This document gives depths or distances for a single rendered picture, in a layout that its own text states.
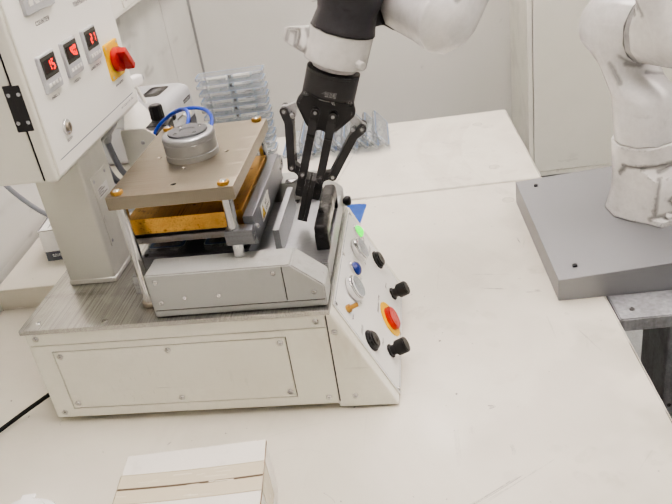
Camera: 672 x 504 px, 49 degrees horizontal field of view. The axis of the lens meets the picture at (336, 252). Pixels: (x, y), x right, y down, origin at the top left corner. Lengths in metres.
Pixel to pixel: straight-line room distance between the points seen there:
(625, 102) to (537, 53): 1.82
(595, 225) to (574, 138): 1.91
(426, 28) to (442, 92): 2.63
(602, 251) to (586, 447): 0.44
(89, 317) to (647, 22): 0.97
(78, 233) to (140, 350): 0.21
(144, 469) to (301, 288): 0.31
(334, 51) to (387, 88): 2.59
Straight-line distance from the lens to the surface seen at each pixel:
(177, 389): 1.16
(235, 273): 1.02
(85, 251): 1.22
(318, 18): 1.02
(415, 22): 1.00
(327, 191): 1.17
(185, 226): 1.08
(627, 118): 1.41
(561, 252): 1.38
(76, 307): 1.19
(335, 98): 1.03
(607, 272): 1.33
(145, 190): 1.05
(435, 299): 1.35
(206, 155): 1.11
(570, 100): 3.29
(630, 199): 1.46
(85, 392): 1.22
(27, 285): 1.63
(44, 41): 1.06
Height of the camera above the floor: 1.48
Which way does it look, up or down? 28 degrees down
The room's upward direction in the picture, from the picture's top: 9 degrees counter-clockwise
